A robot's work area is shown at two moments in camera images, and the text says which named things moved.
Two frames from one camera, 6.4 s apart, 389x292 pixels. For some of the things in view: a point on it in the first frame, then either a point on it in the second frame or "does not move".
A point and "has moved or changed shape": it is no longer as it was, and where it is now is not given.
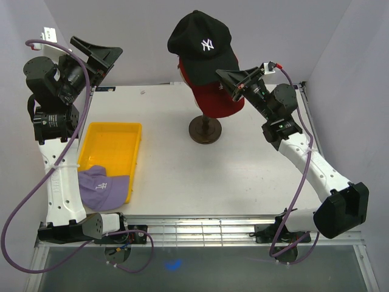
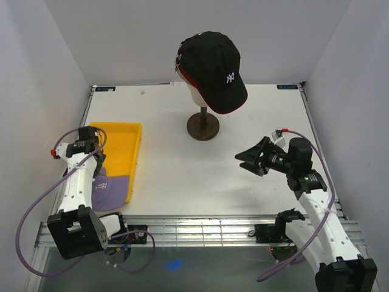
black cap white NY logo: x=202 y=43 has moved or changed shape
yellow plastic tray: x=114 y=146 does not move
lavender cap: x=103 y=193 does not move
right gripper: x=237 y=83 to x=257 y=165
